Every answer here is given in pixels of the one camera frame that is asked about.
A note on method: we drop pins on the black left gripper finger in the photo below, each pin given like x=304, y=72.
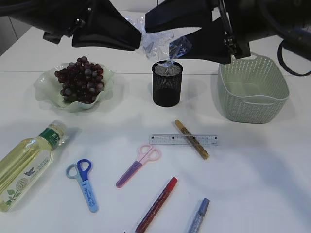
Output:
x=106, y=27

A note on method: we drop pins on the gold glitter pen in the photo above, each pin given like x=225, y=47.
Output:
x=198, y=147

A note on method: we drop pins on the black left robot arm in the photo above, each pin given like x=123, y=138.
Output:
x=57, y=18

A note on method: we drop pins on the red glitter pen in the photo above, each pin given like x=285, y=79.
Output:
x=150, y=215

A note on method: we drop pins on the green plastic woven basket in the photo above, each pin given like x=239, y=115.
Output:
x=251, y=90

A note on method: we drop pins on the green wavy glass plate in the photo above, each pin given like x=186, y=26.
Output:
x=48, y=88

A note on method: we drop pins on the blue glitter pen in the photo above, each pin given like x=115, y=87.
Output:
x=200, y=214

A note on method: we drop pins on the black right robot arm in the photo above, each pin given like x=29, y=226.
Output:
x=226, y=27

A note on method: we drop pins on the clear plastic ruler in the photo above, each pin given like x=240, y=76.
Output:
x=179, y=139

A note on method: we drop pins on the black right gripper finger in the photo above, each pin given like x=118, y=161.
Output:
x=208, y=43
x=173, y=14

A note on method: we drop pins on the blue scissors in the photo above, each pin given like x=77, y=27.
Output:
x=75, y=171

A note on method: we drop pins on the purple grape bunch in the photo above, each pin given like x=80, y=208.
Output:
x=81, y=81

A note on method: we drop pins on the black mesh pen holder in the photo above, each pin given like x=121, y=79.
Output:
x=166, y=85

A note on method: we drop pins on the pink purple scissors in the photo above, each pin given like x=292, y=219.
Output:
x=146, y=153

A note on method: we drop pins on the clear plastic sheet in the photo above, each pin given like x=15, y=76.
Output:
x=163, y=48

